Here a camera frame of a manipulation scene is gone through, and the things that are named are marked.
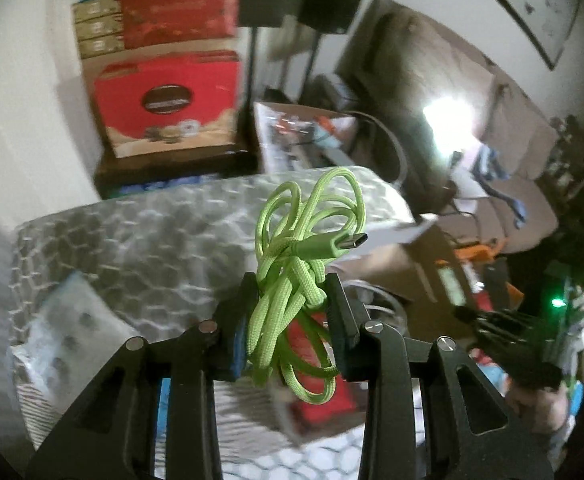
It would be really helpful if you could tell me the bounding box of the clear bag of items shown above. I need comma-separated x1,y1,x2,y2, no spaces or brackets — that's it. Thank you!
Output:
252,102,358,174

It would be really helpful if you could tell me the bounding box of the red collection gift box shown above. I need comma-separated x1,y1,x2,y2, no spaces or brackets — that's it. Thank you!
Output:
94,50,241,158

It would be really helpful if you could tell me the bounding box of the orange plastic basket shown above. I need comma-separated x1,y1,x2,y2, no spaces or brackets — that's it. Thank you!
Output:
435,244,524,312

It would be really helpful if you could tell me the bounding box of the cardboard box with white flaps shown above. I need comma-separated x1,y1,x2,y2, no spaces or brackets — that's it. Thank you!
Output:
332,219,476,341

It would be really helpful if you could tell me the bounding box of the black speaker stand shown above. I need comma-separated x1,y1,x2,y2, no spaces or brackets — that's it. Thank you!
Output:
237,0,362,110

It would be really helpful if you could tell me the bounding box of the green braided usb cable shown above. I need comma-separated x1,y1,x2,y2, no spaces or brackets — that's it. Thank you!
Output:
245,166,370,404

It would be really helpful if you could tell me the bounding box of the brown sofa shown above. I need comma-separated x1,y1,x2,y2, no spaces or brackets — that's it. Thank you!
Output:
336,0,558,254

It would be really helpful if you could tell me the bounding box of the stack of gold boxes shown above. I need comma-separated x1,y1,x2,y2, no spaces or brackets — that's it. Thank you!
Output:
72,0,124,60

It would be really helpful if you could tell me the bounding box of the red patterned gift box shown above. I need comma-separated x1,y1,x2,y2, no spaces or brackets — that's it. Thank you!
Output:
119,0,240,50

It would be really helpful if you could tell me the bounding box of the white blue face mask bag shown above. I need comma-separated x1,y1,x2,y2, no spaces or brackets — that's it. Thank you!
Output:
12,272,139,448

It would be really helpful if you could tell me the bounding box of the bright lamp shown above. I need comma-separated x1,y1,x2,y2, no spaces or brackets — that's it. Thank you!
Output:
422,94,476,152

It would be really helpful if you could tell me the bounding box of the red snack packet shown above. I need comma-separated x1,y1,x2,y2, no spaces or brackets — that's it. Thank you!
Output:
280,311,358,427

